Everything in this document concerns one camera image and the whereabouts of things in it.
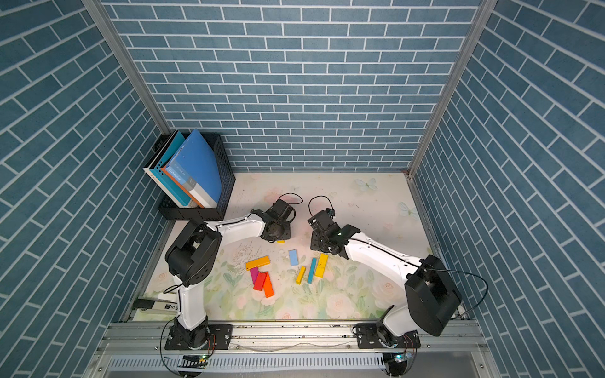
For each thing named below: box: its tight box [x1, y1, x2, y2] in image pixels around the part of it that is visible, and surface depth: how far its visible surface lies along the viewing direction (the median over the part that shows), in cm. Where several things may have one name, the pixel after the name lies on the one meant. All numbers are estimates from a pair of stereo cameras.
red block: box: [253, 271, 268, 292], surface depth 86 cm
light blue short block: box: [289, 248, 299, 267], surface depth 93 cm
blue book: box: [160, 128, 223, 209], surface depth 93 cm
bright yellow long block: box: [315, 253, 329, 278], surface depth 90 cm
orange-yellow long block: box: [245, 255, 271, 271], surface depth 93 cm
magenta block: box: [249, 266, 260, 286], surface depth 88 cm
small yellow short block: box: [296, 266, 307, 285], surface depth 87 cm
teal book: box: [142, 129, 198, 209], surface depth 88 cm
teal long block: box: [307, 257, 318, 284], surface depth 89 cm
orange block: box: [263, 271, 275, 299], surface depth 85 cm
